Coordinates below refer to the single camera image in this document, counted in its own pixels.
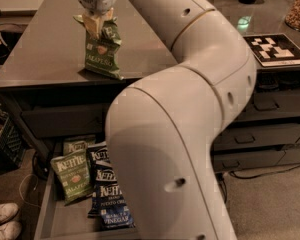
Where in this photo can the front blue vinegar chip bag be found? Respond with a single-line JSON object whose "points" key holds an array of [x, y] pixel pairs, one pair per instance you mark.
{"points": [[112, 207]]}

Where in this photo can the black white fiducial marker tile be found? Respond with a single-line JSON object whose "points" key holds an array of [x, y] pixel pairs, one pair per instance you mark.
{"points": [[274, 50]]}

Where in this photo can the open grey middle drawer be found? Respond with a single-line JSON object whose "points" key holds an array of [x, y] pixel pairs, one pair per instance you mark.
{"points": [[58, 221]]}

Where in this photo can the green jalapeno chip bag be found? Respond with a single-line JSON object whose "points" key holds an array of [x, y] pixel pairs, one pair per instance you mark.
{"points": [[100, 54]]}

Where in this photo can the back green chip bag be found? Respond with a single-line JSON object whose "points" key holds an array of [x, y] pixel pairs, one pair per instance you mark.
{"points": [[73, 144]]}

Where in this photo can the grey bottom right drawer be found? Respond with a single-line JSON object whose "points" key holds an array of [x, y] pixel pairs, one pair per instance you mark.
{"points": [[246, 160]]}

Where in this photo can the grey middle right drawer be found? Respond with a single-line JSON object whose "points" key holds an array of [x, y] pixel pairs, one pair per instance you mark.
{"points": [[261, 136]]}

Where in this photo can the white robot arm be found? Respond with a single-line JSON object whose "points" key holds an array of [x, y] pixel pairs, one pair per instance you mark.
{"points": [[160, 129]]}

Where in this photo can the grey top left drawer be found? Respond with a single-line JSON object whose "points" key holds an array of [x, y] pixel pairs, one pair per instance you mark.
{"points": [[66, 120]]}

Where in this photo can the back blue chip bag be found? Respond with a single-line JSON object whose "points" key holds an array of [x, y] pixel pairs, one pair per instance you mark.
{"points": [[98, 155]]}

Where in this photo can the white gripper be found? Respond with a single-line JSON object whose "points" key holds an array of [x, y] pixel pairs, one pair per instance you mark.
{"points": [[96, 7]]}

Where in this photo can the middle blue chip bag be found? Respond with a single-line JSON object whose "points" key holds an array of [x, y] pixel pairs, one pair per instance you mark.
{"points": [[104, 183]]}

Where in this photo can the grey top right drawer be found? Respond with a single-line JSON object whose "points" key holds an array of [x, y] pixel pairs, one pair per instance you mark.
{"points": [[271, 105]]}

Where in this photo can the upper white shoe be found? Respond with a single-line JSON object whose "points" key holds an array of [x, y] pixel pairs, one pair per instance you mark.
{"points": [[8, 211]]}

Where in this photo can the white shoe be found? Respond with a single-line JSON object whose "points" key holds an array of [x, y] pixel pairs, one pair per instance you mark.
{"points": [[10, 230], [8, 211]]}

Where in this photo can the lower white shoe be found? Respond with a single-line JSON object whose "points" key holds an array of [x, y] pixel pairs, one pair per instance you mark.
{"points": [[10, 230]]}

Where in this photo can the black plastic crate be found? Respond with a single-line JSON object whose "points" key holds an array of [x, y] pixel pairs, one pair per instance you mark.
{"points": [[12, 146]]}

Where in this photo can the grey cabinet frame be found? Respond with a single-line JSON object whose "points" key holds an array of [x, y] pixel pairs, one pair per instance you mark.
{"points": [[100, 90]]}

